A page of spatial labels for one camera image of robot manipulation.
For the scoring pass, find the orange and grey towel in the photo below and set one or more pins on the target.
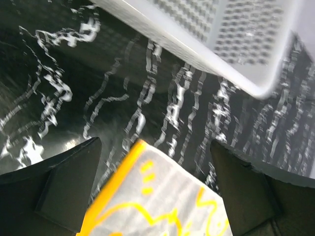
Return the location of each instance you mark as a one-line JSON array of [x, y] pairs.
[[150, 194]]

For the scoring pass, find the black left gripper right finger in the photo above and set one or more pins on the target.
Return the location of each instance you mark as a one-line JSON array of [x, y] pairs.
[[261, 199]]

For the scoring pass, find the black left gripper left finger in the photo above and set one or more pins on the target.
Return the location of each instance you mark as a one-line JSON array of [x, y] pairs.
[[50, 198]]

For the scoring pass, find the white plastic mesh basket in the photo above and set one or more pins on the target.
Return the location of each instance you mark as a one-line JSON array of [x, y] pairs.
[[244, 41]]

